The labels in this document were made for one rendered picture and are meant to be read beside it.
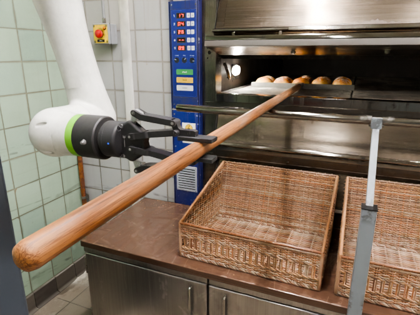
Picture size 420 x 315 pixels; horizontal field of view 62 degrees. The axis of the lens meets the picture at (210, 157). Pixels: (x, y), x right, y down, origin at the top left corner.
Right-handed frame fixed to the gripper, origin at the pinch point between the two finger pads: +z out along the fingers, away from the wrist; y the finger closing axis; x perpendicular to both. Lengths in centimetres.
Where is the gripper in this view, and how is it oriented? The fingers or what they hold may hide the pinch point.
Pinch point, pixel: (197, 147)
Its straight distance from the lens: 65.9
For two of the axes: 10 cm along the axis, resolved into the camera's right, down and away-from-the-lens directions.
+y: 0.0, 9.6, 2.9
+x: -3.7, 2.7, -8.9
